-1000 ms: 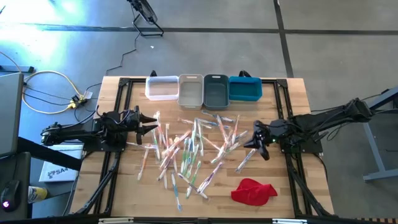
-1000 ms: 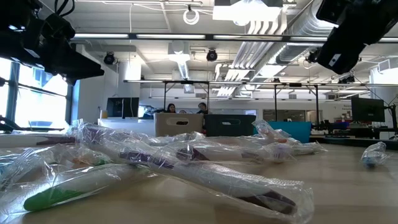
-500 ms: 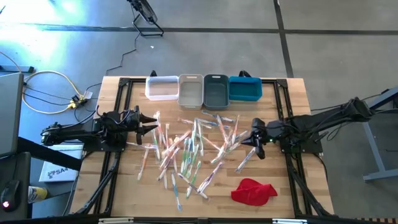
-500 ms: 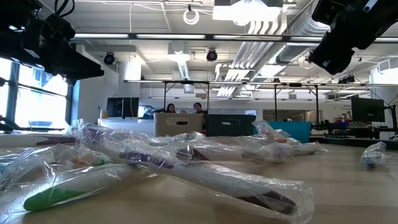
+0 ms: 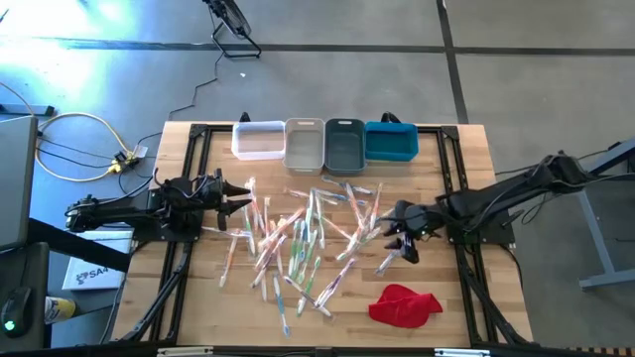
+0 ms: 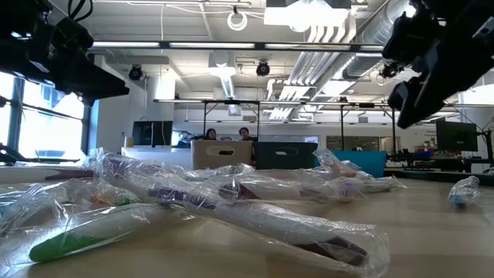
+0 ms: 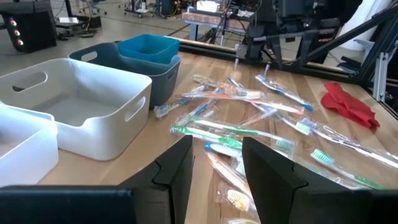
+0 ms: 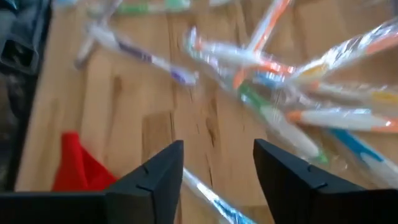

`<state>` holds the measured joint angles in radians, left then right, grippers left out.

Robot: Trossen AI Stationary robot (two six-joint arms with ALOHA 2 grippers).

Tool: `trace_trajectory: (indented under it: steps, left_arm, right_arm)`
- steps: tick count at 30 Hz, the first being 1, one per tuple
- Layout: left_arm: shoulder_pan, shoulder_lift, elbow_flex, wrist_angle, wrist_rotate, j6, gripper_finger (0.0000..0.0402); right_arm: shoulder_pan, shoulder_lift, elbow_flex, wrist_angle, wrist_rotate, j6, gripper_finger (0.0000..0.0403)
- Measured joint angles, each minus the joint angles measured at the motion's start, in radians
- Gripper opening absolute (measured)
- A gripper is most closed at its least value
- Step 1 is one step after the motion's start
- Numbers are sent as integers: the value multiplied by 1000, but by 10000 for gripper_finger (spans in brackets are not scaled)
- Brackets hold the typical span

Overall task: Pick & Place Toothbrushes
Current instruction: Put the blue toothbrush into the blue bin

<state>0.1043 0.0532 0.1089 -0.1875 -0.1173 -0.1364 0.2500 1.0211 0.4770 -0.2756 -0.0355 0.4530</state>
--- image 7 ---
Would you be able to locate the pile of packaged toothbrushes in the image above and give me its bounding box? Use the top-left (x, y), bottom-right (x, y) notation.
top-left (164, 2), bottom-right (398, 121)

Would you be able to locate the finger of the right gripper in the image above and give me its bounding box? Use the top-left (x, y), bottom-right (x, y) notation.
top-left (267, 39), bottom-right (284, 70)
top-left (297, 37), bottom-right (317, 70)

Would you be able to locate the office chair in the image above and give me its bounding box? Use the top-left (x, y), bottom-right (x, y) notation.
top-left (77, 0), bottom-right (108, 16)

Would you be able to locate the teal plastic bin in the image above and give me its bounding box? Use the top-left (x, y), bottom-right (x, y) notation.
top-left (117, 33), bottom-right (180, 65)

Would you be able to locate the black wheeled cart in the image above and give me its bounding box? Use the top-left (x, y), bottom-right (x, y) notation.
top-left (119, 0), bottom-right (156, 19)

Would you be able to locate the dark grey plastic bin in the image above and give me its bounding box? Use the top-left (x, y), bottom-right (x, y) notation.
top-left (68, 42), bottom-right (182, 110)

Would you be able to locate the light grey plastic bin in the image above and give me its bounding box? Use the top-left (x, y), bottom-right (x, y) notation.
top-left (0, 58), bottom-right (153, 161)

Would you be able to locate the blue toothbrush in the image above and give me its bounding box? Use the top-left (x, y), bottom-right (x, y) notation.
top-left (175, 90), bottom-right (223, 127)
top-left (203, 141), bottom-right (243, 159)
top-left (154, 83), bottom-right (208, 119)
top-left (226, 77), bottom-right (245, 90)
top-left (254, 73), bottom-right (315, 112)

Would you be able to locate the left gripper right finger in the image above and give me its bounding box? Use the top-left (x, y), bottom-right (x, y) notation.
top-left (241, 136), bottom-right (398, 224)

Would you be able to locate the black computer tower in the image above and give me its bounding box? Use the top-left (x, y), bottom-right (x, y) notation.
top-left (0, 0), bottom-right (58, 54)

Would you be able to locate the white plastic bin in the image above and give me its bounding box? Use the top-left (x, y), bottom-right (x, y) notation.
top-left (0, 102), bottom-right (59, 187)

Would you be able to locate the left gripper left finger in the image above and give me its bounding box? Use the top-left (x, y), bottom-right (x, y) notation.
top-left (0, 135), bottom-right (194, 224)

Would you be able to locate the purple toothbrush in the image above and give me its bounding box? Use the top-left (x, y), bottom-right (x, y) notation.
top-left (298, 117), bottom-right (398, 170)

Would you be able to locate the red cloth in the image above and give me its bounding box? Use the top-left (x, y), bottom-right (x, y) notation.
top-left (320, 82), bottom-right (381, 129)

